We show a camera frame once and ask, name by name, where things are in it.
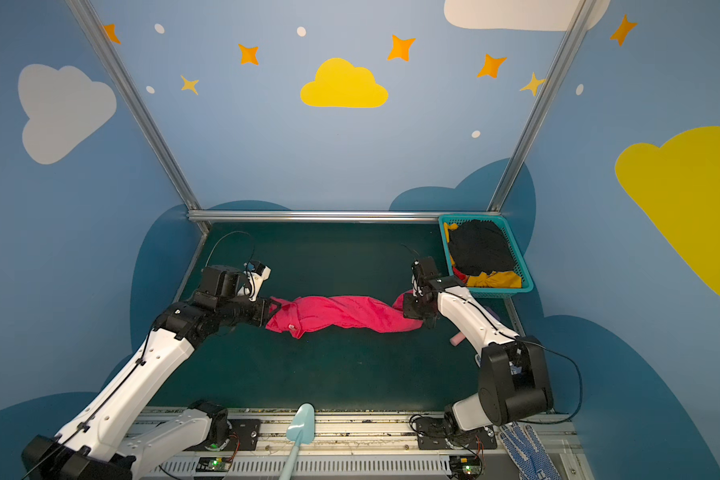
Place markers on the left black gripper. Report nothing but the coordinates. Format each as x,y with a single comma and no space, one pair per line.
261,310

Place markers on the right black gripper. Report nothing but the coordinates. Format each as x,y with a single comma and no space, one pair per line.
416,305

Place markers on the magenta pink t-shirt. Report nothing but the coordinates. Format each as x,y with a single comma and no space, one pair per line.
314,313

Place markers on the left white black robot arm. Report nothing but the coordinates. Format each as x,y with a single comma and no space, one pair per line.
93,445

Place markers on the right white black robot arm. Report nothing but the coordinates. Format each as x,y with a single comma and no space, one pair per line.
513,380

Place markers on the red t-shirt in basket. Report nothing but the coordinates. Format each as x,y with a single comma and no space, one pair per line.
461,276

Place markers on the black t-shirt in basket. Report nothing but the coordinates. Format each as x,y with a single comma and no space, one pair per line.
478,247

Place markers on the yellow t-shirt in basket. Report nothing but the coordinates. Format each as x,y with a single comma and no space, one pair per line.
495,280

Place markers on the teal plastic basket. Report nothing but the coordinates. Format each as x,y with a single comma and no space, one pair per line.
520,265

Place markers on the light blue toy shovel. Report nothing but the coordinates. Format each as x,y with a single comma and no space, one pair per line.
301,431

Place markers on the left green circuit board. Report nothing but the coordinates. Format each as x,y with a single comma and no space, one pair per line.
214,464

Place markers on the green circuit board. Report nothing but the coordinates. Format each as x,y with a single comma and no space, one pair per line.
465,467
214,464

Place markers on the right green circuit board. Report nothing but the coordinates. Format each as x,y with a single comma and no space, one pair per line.
465,467

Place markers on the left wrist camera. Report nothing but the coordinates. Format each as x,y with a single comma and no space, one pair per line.
256,273

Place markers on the aluminium frame back bar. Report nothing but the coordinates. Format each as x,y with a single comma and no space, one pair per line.
393,217

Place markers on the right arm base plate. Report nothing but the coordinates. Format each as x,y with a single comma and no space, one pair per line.
433,433

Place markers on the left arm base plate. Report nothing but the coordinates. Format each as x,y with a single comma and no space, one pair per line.
236,435

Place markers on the blue dotted glove on rail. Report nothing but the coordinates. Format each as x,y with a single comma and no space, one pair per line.
527,452

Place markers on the aluminium frame left post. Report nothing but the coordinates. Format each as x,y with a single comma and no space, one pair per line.
89,22

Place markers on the aluminium frame post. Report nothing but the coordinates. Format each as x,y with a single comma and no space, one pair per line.
556,74
89,22

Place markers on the aluminium frame right post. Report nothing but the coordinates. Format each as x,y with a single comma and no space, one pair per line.
556,74

